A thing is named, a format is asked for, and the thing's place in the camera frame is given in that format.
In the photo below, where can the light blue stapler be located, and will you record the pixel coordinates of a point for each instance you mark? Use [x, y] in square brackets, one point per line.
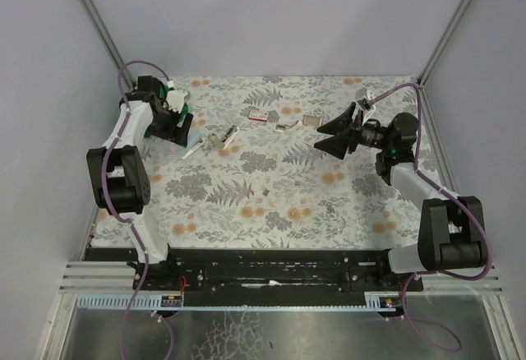
[195, 142]

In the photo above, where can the floral table mat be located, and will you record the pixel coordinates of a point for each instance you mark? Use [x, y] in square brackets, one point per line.
[215, 197]

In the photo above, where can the olive green stapler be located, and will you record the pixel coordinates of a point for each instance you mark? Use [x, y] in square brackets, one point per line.
[223, 142]

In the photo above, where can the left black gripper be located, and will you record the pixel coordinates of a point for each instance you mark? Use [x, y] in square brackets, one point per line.
[177, 126]

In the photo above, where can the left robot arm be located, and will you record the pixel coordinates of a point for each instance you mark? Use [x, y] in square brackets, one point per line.
[118, 176]

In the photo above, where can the green cloth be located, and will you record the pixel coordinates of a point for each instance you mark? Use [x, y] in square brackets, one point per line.
[161, 101]

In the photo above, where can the staple strip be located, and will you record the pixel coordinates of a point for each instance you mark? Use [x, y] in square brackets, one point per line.
[312, 121]

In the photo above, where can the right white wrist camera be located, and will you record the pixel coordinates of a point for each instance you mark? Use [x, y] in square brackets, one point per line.
[364, 98]

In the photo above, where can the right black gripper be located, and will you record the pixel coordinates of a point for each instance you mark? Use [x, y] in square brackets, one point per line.
[353, 135]

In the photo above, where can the red staple box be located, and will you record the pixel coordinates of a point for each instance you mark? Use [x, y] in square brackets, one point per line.
[259, 116]

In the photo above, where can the small white stapler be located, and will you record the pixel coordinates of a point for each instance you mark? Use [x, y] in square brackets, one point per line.
[287, 128]

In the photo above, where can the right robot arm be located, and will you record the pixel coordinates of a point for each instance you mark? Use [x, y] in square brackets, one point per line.
[451, 235]

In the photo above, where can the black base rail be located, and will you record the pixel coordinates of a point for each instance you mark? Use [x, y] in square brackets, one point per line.
[265, 277]

